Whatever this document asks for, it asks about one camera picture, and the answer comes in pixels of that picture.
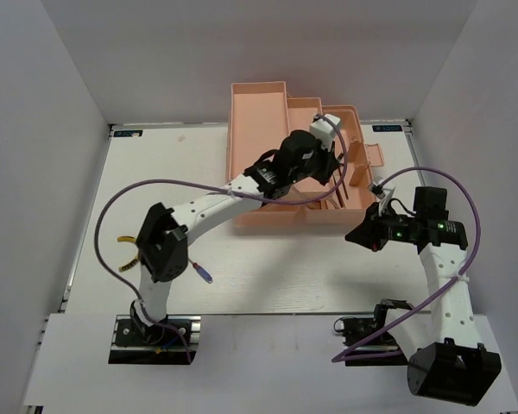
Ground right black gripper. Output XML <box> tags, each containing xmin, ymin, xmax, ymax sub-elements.
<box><xmin>345</xmin><ymin>200</ymin><xmax>420</xmax><ymax>252</ymax></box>

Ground long brown hex key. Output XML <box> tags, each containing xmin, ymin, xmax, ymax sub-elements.
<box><xmin>338</xmin><ymin>165</ymin><xmax>349</xmax><ymax>200</ymax></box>

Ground pink plastic toolbox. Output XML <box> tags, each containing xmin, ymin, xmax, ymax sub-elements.
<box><xmin>226</xmin><ymin>81</ymin><xmax>384</xmax><ymax>232</ymax></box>

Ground blue handled screwdriver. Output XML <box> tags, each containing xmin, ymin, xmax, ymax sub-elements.
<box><xmin>188</xmin><ymin>260</ymin><xmax>213</xmax><ymax>284</ymax></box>

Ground short-leg brown hex key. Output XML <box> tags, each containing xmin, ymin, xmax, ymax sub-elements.
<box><xmin>306</xmin><ymin>198</ymin><xmax>341</xmax><ymax>210</ymax></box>

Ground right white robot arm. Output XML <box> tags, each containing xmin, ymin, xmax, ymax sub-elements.
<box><xmin>341</xmin><ymin>185</ymin><xmax>502</xmax><ymax>406</ymax></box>

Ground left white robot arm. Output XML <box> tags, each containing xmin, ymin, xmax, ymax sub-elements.
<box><xmin>131</xmin><ymin>129</ymin><xmax>341</xmax><ymax>344</ymax></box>

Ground right blue table label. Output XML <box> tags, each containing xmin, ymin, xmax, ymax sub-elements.
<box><xmin>372</xmin><ymin>124</ymin><xmax>403</xmax><ymax>133</ymax></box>

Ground blue table label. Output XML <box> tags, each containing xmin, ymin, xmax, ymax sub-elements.
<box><xmin>372</xmin><ymin>124</ymin><xmax>403</xmax><ymax>133</ymax></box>
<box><xmin>113</xmin><ymin>129</ymin><xmax>143</xmax><ymax>138</ymax></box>

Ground left blue table label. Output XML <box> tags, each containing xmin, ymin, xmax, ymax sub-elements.
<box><xmin>113</xmin><ymin>129</ymin><xmax>143</xmax><ymax>138</ymax></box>

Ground yellow side cutter pliers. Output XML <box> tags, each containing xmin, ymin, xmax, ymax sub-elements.
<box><xmin>117</xmin><ymin>235</ymin><xmax>139</xmax><ymax>273</ymax></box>

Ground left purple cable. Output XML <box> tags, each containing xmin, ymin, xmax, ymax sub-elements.
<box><xmin>93</xmin><ymin>112</ymin><xmax>349</xmax><ymax>362</ymax></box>

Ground purple cable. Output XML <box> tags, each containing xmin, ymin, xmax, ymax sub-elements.
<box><xmin>331</xmin><ymin>166</ymin><xmax>483</xmax><ymax>362</ymax></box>
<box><xmin>93</xmin><ymin>112</ymin><xmax>349</xmax><ymax>362</ymax></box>

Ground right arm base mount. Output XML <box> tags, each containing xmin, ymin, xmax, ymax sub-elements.
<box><xmin>333</xmin><ymin>316</ymin><xmax>407</xmax><ymax>367</ymax></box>

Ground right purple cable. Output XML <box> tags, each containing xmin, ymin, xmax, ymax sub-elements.
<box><xmin>331</xmin><ymin>166</ymin><xmax>483</xmax><ymax>362</ymax></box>

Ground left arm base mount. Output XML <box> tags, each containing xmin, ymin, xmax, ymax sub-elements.
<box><xmin>108</xmin><ymin>316</ymin><xmax>201</xmax><ymax>366</ymax></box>

